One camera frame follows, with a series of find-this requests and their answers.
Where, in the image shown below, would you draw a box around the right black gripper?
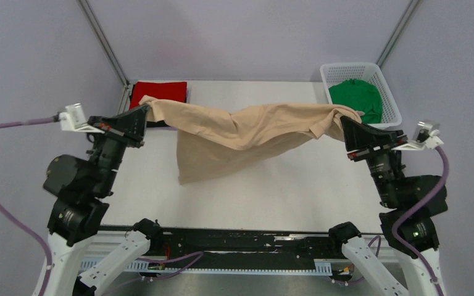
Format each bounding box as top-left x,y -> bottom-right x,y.
338,115 -> 404,205

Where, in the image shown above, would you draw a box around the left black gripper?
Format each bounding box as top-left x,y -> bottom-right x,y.
88,102 -> 152,192

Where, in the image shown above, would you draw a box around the beige t shirt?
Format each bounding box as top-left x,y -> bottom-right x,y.
140,96 -> 361,185

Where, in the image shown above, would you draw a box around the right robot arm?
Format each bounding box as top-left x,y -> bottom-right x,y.
328,117 -> 449,295

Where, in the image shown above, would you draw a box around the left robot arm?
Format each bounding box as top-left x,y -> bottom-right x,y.
34,104 -> 164,295

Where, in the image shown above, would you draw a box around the folded black t shirt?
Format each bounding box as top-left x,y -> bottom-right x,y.
128,83 -> 189,130

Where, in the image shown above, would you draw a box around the green t shirt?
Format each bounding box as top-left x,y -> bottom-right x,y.
329,79 -> 383,124

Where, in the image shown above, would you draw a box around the white plastic basket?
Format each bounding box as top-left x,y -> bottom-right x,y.
320,62 -> 402,130

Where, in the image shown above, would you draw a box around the folded red t shirt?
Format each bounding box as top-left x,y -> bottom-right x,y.
129,81 -> 188,109

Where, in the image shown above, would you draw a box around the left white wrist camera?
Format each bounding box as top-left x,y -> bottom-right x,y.
58,103 -> 101,133

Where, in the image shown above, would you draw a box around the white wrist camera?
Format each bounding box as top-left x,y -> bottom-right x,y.
392,120 -> 444,151
58,103 -> 101,133

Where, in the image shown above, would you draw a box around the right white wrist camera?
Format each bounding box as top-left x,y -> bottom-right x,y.
392,120 -> 444,151

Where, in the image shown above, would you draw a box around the left aluminium frame post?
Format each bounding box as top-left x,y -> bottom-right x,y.
77,0 -> 129,88

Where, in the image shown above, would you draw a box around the aluminium frame post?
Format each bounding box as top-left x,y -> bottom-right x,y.
376,0 -> 422,68
77,0 -> 129,88

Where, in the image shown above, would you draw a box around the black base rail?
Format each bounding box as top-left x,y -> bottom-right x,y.
144,228 -> 347,271

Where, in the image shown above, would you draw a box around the white slotted cable duct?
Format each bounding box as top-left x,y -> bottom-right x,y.
79,258 -> 333,276

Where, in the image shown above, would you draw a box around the right aluminium frame post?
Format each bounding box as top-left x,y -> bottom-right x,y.
376,0 -> 422,68

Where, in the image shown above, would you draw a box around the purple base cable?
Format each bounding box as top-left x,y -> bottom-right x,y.
98,250 -> 205,296

